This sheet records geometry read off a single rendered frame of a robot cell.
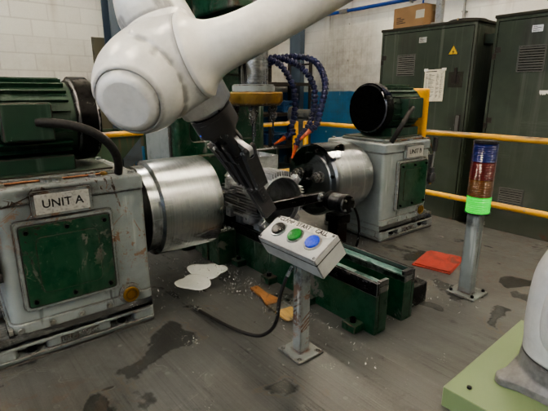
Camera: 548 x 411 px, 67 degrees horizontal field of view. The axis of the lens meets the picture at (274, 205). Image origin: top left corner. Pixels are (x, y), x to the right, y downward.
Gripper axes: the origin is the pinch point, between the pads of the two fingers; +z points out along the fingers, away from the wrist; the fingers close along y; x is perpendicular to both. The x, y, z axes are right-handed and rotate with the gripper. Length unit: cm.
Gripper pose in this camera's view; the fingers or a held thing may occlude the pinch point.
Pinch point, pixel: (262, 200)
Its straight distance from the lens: 80.5
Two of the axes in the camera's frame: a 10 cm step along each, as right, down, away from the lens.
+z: 4.2, 7.3, 5.4
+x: -6.6, 6.5, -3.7
